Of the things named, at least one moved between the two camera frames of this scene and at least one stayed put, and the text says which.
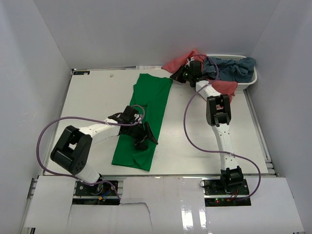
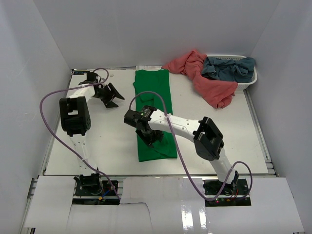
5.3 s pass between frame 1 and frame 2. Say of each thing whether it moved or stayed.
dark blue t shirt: stayed
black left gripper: moved
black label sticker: stayed
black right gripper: moved
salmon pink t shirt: stayed
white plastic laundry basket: stayed
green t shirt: moved
